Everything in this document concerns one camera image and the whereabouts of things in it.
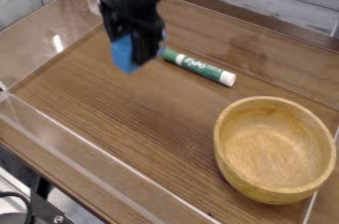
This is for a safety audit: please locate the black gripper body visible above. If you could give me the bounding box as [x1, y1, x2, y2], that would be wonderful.
[99, 0, 163, 41]

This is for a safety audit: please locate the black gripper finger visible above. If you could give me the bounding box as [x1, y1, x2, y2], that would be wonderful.
[131, 29, 164, 65]

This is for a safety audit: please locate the blue rectangular block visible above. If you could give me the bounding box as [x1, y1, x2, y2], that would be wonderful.
[109, 29, 168, 75]

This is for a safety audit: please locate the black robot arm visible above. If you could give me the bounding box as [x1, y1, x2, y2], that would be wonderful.
[99, 0, 165, 73]

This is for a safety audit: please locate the brown wooden bowl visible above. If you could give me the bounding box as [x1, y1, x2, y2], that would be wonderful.
[213, 96, 336, 205]

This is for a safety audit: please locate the green Expo marker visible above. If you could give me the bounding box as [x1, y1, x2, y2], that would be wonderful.
[161, 50, 236, 87]

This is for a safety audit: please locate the black cable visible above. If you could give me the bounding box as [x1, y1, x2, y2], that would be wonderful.
[0, 191, 35, 224]

